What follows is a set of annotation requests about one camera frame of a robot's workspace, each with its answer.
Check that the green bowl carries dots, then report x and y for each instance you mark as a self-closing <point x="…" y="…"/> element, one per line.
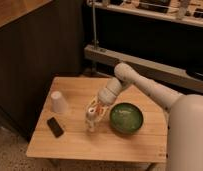
<point x="126" y="118"/>

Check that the dark wooden cabinet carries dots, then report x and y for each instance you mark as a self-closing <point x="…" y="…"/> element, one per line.
<point x="34" y="49"/>

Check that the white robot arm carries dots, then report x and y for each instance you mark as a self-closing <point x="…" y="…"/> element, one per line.
<point x="185" y="115"/>

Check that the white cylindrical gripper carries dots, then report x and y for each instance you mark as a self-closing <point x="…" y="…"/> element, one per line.
<point x="107" y="95"/>

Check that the white paper cup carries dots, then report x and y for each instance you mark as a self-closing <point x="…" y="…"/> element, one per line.
<point x="58" y="103"/>

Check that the metal shelf rack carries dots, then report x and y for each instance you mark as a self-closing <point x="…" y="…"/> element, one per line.
<point x="158" y="46"/>

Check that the wooden table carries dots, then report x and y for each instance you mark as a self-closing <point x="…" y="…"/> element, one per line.
<point x="147" y="145"/>

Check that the black smartphone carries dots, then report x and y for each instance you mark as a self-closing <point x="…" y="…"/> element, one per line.
<point x="55" y="127"/>

